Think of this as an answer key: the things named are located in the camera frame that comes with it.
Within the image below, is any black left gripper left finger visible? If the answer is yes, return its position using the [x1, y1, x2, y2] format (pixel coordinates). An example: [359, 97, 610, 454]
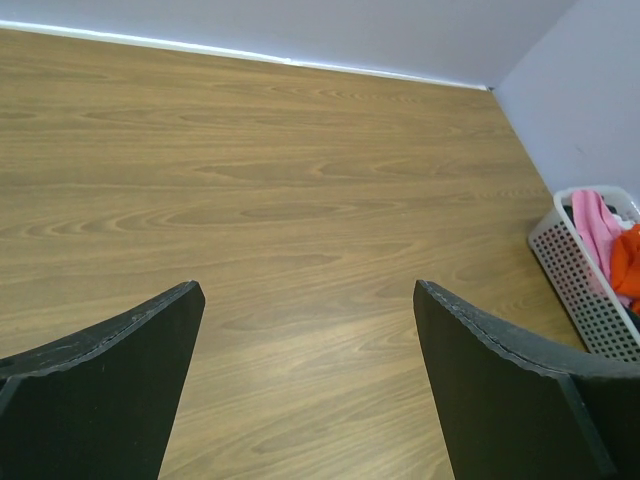
[1, 281, 205, 479]

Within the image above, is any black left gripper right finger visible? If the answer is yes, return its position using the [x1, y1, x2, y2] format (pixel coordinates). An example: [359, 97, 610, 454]
[413, 280, 639, 479]

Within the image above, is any orange t shirt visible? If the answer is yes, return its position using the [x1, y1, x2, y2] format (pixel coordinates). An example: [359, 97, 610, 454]
[610, 224, 639, 314]

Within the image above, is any white perforated laundry basket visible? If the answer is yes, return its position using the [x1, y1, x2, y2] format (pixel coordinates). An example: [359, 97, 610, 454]
[528, 188, 639, 362]

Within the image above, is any pink t shirt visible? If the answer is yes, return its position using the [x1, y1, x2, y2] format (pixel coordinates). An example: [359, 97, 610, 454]
[571, 190, 635, 286]

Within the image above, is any white garment in basket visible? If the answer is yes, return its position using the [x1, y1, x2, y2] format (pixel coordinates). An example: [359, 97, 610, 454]
[607, 204, 636, 231]

